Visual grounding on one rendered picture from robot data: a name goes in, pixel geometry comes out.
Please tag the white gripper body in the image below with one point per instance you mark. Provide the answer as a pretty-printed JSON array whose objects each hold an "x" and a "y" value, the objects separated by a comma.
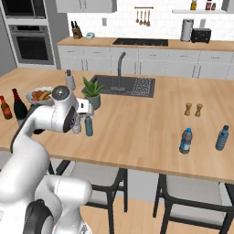
[{"x": 76, "y": 125}]

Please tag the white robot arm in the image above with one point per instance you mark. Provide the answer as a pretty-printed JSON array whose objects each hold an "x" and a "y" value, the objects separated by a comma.
[{"x": 29, "y": 158}]

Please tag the small clear blue plastic bottle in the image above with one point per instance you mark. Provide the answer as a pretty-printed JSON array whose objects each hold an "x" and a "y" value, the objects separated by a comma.
[{"x": 89, "y": 126}]

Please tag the green potted plant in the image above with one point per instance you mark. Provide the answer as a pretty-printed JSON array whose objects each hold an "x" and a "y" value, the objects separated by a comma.
[{"x": 93, "y": 93}]

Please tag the grey soap dispenser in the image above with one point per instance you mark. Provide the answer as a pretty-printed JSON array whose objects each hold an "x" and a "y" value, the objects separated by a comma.
[{"x": 70, "y": 81}]

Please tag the bowl of fruit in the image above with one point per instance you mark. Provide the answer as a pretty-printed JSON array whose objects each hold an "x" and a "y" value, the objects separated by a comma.
[{"x": 39, "y": 95}]

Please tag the dark red wine bottle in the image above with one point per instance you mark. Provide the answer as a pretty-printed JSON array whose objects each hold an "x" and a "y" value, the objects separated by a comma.
[{"x": 19, "y": 109}]

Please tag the black chair grey seat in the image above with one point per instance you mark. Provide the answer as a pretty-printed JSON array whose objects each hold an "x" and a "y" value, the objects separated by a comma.
[
  {"x": 100, "y": 182},
  {"x": 195, "y": 192}
]

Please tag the dark grey sink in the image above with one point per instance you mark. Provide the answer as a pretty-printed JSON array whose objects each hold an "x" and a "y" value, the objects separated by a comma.
[{"x": 128, "y": 86}]

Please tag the grey tap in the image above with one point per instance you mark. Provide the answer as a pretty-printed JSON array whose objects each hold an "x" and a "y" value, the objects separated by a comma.
[{"x": 120, "y": 71}]

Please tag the red glass sauce bottle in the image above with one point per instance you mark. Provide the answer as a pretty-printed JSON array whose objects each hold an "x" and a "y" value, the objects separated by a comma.
[{"x": 5, "y": 109}]

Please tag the small teal box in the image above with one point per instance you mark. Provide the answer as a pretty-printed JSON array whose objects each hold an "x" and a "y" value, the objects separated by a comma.
[{"x": 90, "y": 35}]

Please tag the white base cupboards run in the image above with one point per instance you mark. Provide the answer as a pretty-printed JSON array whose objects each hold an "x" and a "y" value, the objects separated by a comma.
[{"x": 146, "y": 62}]

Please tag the wooden knife block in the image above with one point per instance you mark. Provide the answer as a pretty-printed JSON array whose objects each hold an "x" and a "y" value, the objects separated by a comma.
[{"x": 76, "y": 31}]

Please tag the black hob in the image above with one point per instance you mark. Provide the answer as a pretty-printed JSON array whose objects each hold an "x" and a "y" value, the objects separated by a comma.
[{"x": 140, "y": 42}]

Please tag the dark plastic bottle blue label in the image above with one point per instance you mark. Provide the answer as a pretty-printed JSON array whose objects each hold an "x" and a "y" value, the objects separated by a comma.
[{"x": 186, "y": 141}]

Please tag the wooden pepper shaker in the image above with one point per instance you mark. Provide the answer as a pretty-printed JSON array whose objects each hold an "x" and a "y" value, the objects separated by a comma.
[{"x": 199, "y": 110}]

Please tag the hanging wooden spoon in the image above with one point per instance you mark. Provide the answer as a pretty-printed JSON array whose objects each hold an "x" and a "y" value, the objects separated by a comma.
[
  {"x": 137, "y": 17},
  {"x": 148, "y": 19},
  {"x": 141, "y": 18},
  {"x": 144, "y": 18}
]

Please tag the steel microwave oven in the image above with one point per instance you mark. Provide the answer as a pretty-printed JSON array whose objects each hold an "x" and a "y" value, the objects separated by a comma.
[{"x": 24, "y": 8}]

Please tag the silver canister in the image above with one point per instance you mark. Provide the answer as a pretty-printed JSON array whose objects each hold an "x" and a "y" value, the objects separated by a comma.
[{"x": 186, "y": 29}]

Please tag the tall blue plastic bottle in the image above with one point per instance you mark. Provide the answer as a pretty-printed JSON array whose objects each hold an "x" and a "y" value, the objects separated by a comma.
[{"x": 222, "y": 138}]

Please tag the black toaster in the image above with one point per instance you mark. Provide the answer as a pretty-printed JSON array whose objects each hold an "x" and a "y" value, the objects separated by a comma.
[{"x": 201, "y": 35}]

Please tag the yellow jar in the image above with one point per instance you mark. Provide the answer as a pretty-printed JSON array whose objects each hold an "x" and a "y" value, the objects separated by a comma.
[{"x": 193, "y": 5}]

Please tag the red jar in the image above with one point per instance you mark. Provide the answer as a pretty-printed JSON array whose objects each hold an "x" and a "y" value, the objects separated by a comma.
[{"x": 208, "y": 5}]

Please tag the small brown jar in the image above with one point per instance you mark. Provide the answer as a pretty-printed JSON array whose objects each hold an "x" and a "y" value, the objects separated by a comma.
[{"x": 213, "y": 6}]

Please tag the white wall socket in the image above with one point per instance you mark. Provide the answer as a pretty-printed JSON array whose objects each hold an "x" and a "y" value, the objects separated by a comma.
[{"x": 104, "y": 21}]

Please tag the grey wall cupboards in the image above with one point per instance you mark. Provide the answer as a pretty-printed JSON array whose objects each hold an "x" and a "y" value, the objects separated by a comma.
[{"x": 85, "y": 6}]

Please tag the wooden utensil rail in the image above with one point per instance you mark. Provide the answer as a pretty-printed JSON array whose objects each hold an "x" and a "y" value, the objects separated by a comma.
[{"x": 144, "y": 7}]

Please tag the white wall shelf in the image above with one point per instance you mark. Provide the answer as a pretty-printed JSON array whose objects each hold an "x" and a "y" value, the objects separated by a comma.
[{"x": 199, "y": 11}]

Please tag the grey wall cupboard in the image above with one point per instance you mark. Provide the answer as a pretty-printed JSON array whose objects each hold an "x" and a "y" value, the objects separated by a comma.
[{"x": 228, "y": 5}]

